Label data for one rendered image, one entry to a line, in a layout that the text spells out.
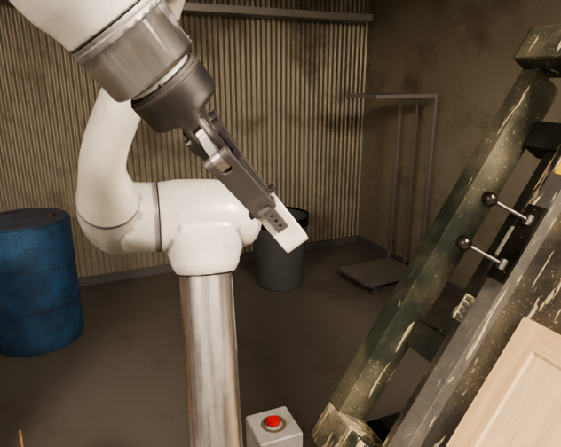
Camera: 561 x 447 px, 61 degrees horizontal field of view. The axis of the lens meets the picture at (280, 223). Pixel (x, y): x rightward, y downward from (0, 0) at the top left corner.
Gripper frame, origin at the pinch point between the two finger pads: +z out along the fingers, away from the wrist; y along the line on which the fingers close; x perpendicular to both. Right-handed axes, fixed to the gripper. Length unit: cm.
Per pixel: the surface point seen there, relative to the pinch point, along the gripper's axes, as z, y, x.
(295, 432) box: 75, 32, 36
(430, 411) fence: 80, 20, 4
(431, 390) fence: 78, 23, 0
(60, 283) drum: 89, 245, 174
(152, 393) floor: 149, 165, 147
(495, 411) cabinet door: 77, 10, -9
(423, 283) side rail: 75, 50, -14
